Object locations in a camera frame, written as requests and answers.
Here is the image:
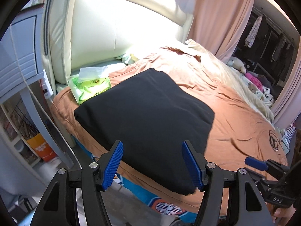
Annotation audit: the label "black t-shirt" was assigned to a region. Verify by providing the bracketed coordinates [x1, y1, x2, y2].
[74, 68, 215, 196]

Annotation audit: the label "orange-brown blanket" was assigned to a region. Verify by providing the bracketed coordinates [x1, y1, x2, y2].
[50, 46, 288, 217]

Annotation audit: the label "white shelf unit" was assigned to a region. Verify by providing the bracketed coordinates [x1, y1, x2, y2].
[0, 99, 40, 167]

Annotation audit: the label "white power adapter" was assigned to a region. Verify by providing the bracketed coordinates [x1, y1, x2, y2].
[42, 69, 53, 98]

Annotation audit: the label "pink curtain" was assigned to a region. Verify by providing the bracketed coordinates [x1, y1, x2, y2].
[270, 40, 301, 132]
[188, 0, 258, 62]

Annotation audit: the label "orange paper bag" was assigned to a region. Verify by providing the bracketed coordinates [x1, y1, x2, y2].
[26, 133, 58, 162]

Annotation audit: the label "beige plush toy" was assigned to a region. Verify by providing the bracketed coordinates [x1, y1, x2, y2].
[227, 57, 247, 73]

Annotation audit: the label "bright pink cloth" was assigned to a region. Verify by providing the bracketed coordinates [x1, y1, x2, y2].
[245, 73, 264, 89]

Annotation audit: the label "pale green cloth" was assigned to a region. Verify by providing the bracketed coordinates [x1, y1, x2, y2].
[115, 53, 140, 65]

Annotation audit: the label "green wet wipes packet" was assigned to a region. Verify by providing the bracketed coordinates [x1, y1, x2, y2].
[68, 67, 111, 105]

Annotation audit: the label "hanging floral garment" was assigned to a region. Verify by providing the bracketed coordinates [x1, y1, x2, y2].
[245, 16, 262, 48]

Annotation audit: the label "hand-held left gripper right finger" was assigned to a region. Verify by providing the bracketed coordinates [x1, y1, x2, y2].
[181, 140, 274, 226]

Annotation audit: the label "person's right hand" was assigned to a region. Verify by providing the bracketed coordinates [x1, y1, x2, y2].
[273, 206, 298, 226]

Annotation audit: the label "grey wooden side table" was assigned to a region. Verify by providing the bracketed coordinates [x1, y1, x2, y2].
[0, 3, 78, 189]

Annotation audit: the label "beige blanket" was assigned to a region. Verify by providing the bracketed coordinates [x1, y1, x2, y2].
[186, 39, 274, 123]

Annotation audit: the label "bear printed bedsheet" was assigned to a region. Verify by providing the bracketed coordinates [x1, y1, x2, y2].
[242, 75, 276, 109]

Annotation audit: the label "cream padded headboard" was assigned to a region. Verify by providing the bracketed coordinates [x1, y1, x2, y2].
[41, 0, 194, 85]

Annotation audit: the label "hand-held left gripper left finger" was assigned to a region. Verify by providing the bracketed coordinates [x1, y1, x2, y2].
[30, 140, 124, 226]

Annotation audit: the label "white charging cable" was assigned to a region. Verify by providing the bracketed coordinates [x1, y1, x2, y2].
[9, 26, 53, 128]

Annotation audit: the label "hanging dark clothes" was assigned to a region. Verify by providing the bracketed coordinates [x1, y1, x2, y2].
[259, 16, 297, 76]

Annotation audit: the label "coiled black cable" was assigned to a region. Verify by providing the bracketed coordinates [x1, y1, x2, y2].
[268, 129, 282, 151]

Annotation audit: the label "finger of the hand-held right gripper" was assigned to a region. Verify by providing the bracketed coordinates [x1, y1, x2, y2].
[245, 157, 291, 182]

